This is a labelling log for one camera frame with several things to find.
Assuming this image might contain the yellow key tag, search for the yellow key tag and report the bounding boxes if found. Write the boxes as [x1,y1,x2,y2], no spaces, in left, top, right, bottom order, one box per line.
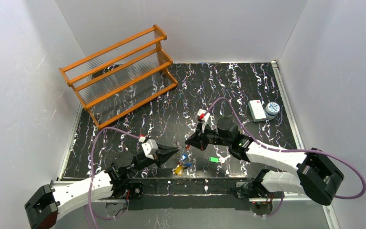
[173,165,186,176]

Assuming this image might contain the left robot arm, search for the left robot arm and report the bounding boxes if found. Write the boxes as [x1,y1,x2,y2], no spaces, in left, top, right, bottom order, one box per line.
[24,139,179,229]

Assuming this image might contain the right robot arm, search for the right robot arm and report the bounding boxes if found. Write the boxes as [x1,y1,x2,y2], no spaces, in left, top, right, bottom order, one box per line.
[185,117,344,206]

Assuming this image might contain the loose green key tag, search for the loose green key tag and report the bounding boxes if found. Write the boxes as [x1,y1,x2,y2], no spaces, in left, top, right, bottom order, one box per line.
[208,157,226,163]

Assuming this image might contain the white green small box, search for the white green small box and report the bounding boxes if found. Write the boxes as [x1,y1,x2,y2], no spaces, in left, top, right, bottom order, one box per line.
[248,100,266,122]

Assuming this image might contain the blue white round tin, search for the blue white round tin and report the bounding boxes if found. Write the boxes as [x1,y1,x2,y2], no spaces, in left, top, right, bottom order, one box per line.
[264,102,281,120]

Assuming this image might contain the orange wooden shelf rack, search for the orange wooden shelf rack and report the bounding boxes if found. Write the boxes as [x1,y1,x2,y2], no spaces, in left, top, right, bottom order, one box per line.
[59,24,179,129]

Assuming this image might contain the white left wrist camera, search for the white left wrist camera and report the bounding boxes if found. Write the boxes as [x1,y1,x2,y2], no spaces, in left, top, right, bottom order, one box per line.
[139,135,158,160]

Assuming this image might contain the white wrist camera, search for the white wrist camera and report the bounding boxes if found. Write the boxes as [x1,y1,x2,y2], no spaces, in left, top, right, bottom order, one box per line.
[197,109,211,133]
[139,135,158,160]

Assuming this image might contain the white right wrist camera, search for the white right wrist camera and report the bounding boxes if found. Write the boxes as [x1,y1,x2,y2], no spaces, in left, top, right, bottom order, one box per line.
[197,109,211,133]

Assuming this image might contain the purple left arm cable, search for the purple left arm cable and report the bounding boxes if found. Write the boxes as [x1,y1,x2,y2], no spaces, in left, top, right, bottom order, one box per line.
[83,127,146,229]

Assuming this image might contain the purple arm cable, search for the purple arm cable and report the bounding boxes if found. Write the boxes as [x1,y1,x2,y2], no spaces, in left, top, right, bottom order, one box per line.
[83,127,146,229]
[203,97,366,219]

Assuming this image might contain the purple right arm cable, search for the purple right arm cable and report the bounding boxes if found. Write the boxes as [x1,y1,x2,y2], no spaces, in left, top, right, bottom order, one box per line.
[203,97,366,219]

